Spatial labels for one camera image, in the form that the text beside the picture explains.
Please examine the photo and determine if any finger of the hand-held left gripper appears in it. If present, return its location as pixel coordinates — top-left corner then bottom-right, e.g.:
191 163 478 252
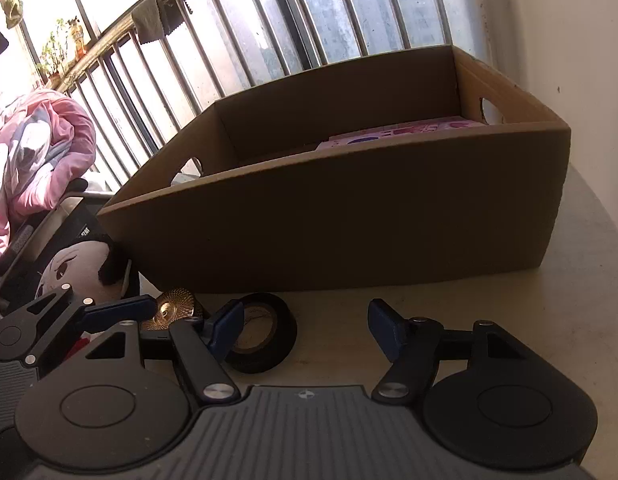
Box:
23 284 158 364

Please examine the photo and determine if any plush doll red shirt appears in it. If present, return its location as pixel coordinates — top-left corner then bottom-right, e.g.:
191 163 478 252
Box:
32 235 135 356

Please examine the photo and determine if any black tape roll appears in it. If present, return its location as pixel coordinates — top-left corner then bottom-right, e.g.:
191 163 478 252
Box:
224 292 298 374

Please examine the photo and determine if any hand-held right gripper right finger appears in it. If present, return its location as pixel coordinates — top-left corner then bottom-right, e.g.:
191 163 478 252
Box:
367 299 522 402

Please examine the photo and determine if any brown cardboard box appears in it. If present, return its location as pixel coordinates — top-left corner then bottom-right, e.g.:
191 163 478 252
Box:
96 44 572 293

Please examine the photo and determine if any white desktop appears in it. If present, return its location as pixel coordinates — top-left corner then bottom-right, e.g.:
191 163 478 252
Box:
189 165 618 466

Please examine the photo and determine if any black folding wheelchair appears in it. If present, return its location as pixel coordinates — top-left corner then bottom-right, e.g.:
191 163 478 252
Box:
0 175 140 321

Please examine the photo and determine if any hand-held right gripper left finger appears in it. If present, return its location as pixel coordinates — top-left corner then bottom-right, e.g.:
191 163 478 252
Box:
82 299 246 405

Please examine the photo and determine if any potted plant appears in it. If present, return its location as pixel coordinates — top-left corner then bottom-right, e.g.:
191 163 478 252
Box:
36 17 87 81

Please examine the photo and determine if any pink patterned quilt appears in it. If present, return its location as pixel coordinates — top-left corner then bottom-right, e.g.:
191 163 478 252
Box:
0 87 97 268

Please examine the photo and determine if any metal window railing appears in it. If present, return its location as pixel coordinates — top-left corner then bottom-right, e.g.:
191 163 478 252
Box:
54 0 490 191

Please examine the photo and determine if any gold ribbed disc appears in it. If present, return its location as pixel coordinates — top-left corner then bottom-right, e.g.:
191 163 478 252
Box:
139 287 207 332

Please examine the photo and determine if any dark hanging cloth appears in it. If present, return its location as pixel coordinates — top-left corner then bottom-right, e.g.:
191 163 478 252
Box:
130 0 186 45

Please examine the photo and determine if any green hanging cloth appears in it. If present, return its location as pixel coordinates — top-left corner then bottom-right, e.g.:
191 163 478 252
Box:
2 0 25 29

